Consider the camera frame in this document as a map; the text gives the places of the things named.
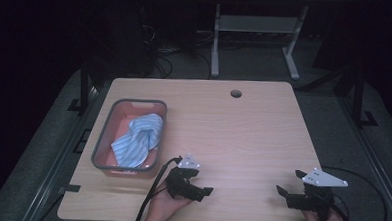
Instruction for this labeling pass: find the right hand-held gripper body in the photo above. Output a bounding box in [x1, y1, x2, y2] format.
[284, 166, 350, 221]

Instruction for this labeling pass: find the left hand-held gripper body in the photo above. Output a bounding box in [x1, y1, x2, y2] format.
[164, 151, 207, 203]

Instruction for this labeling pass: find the blue striped cloth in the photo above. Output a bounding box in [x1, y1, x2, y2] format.
[109, 111, 165, 170]

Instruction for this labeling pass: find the pink basket with grey rim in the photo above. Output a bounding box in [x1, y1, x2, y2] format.
[89, 96, 168, 181]

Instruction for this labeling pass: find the person's left hand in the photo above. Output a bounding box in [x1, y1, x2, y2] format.
[138, 181, 195, 221]

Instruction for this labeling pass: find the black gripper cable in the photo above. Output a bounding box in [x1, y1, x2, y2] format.
[132, 153, 184, 221]
[318, 165, 391, 221]

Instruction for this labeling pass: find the aluminium rail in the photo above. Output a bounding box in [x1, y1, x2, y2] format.
[332, 95, 392, 221]
[18, 82, 101, 221]

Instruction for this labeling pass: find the black metal stand post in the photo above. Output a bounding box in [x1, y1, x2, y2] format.
[67, 54, 95, 115]
[348, 61, 382, 130]

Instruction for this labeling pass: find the black table edge bracket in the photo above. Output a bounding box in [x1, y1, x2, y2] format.
[58, 183, 82, 194]

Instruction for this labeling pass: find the tangle of floor cables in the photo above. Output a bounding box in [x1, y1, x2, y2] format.
[136, 7, 216, 82]

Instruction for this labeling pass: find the white metal stand frame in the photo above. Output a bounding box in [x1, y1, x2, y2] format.
[209, 0, 311, 82]

